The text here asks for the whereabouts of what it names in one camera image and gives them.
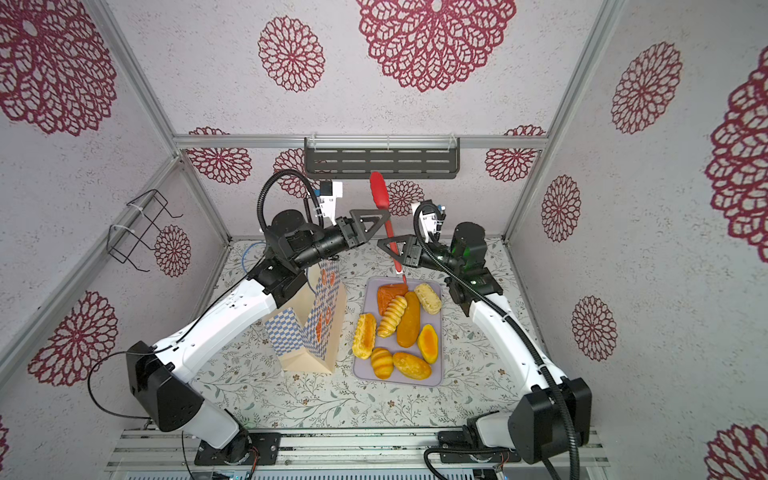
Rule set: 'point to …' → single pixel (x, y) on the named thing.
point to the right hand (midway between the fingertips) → (380, 242)
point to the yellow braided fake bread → (365, 336)
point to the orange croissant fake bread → (386, 292)
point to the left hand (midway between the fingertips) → (383, 219)
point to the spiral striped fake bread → (392, 316)
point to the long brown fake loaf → (408, 330)
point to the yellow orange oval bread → (428, 343)
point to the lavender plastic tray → (362, 369)
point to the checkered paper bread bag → (306, 332)
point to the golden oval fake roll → (411, 366)
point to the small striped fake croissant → (382, 362)
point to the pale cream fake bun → (428, 299)
